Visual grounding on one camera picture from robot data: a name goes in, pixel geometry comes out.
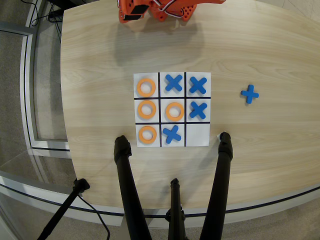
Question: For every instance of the white tic-tac-toe grid board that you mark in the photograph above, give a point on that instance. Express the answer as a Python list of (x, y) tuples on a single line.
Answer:
[(197, 136)]

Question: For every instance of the thin black tripod leg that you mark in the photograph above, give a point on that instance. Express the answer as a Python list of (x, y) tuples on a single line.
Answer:
[(175, 205)]

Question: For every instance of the white tape piece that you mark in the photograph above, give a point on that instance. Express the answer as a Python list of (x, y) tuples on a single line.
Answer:
[(218, 136)]

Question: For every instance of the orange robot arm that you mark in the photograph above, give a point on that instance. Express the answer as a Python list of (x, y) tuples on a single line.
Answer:
[(156, 13)]

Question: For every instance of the slim black stand leg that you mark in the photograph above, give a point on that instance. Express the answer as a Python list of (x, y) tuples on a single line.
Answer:
[(65, 203)]

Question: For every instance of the grey metal floor frame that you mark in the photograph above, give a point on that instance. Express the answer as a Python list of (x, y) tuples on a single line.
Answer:
[(25, 87)]

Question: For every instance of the black camera tripod legs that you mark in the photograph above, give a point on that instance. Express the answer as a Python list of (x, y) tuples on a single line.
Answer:
[(30, 193)]

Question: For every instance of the thick black tripod leg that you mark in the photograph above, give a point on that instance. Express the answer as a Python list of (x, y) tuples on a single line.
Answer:
[(127, 180), (220, 180)]

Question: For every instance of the orange gripper black servo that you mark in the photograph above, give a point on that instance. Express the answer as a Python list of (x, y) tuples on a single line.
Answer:
[(131, 15)]

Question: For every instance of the blue foam cross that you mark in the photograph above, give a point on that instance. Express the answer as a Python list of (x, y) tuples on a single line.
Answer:
[(174, 83), (249, 94), (198, 85), (198, 110), (172, 134)]

